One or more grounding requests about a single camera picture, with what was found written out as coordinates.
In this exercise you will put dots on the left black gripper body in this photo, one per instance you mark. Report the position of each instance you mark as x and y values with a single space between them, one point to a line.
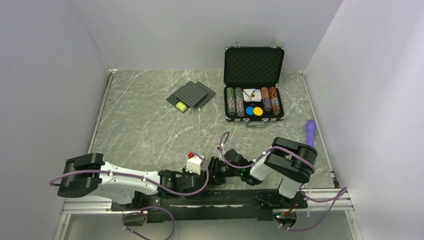
186 175

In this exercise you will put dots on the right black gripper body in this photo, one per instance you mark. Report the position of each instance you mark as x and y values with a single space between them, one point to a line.
221 171

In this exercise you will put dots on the grey chip stack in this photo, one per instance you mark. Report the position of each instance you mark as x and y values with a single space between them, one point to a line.
231 106

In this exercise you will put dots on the purple-grey chip stack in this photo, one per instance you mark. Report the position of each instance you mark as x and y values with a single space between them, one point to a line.
239 106

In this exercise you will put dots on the dark green chip stack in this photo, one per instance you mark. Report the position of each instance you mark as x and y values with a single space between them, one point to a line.
238 94

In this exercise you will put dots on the purple chip stack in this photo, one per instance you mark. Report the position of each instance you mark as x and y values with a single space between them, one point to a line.
267 104

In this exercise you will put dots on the small chip stack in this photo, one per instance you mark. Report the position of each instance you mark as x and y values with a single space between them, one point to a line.
275 102

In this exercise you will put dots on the red chip stack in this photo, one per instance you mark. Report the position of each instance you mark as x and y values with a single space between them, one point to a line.
265 92

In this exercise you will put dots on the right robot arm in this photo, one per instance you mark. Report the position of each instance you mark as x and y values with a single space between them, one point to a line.
294 161

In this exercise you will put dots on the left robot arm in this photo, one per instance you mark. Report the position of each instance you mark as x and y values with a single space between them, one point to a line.
90 175

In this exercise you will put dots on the blue dealer button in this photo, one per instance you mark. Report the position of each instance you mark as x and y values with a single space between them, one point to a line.
249 110

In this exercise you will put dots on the yellow dealer button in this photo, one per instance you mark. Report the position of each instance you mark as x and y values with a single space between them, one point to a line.
258 111

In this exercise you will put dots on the yellow-green dice block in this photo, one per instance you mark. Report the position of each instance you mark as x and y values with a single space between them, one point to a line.
181 106

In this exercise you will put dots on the playing cards deck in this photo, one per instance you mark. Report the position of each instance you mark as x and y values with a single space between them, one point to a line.
251 95

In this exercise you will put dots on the dark foam pad top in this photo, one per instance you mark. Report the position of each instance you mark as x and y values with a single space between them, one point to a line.
191 94

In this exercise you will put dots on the purple cylinder object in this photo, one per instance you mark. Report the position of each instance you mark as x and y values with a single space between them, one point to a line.
310 128

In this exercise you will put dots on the black poker case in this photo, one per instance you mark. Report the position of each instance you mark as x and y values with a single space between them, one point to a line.
253 67

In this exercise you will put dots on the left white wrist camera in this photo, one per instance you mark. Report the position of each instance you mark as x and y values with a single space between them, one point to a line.
195 163

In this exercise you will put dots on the black base frame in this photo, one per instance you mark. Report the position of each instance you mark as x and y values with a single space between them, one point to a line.
259 204

